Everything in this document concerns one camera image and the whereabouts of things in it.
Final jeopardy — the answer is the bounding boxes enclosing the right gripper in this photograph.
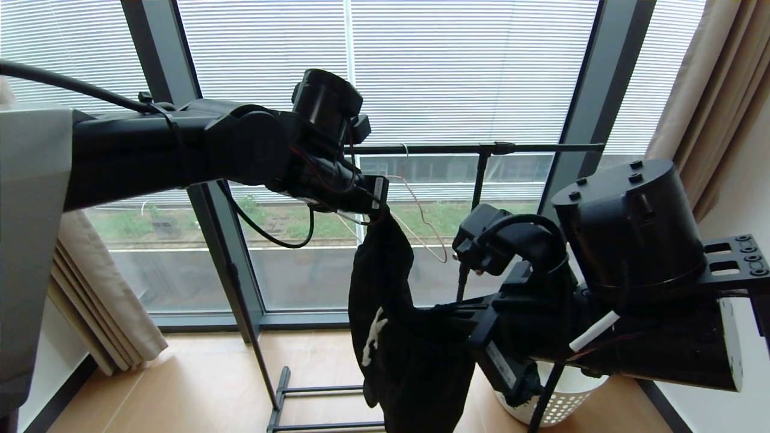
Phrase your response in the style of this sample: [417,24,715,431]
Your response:
[468,259,745,408]

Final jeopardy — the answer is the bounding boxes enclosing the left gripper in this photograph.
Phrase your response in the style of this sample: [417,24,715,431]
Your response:
[283,141,390,224]

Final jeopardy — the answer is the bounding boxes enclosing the pink clothes hanger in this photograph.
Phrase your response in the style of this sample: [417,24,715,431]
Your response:
[336,143,449,264]

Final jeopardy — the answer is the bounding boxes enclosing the black shorts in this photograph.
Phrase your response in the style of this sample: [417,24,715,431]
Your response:
[348,207,482,433]

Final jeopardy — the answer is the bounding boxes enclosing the white laundry basket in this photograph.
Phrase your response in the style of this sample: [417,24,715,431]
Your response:
[494,360,609,429]

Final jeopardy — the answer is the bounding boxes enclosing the black clothes rack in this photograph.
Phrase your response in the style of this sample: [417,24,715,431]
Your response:
[226,142,605,433]

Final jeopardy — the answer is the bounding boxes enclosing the window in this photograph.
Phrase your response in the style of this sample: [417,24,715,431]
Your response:
[0,0,707,331]

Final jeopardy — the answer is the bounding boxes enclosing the beige curtain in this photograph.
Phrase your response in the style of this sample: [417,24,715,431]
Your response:
[47,210,169,376]
[647,0,770,223]

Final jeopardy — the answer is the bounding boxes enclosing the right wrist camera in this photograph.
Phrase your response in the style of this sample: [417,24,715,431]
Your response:
[452,203,569,289]

